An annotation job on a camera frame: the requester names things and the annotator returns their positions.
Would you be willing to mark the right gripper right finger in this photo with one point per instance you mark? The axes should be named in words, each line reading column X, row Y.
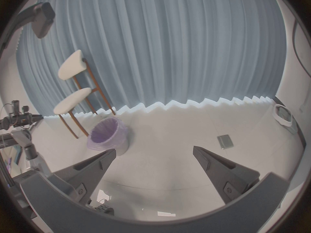
column 221, row 173

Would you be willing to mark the white rimmed flat device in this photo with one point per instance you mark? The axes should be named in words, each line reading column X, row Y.
column 277, row 113

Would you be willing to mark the blue-green curtain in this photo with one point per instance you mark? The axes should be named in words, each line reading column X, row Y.
column 170, row 45

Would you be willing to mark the purple plastic bag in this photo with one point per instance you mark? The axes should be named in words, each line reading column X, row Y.
column 104, row 132

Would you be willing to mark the white cushioned wooden chair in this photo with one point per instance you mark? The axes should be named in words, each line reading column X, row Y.
column 73, row 65

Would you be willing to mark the white trash bin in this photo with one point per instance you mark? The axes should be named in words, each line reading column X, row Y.
column 122, row 147

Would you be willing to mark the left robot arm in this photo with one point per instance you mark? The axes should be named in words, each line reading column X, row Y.
column 30, row 152

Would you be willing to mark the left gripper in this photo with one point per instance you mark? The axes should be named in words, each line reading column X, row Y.
column 21, row 118

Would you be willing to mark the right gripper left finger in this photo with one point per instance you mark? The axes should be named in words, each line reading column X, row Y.
column 90, row 173

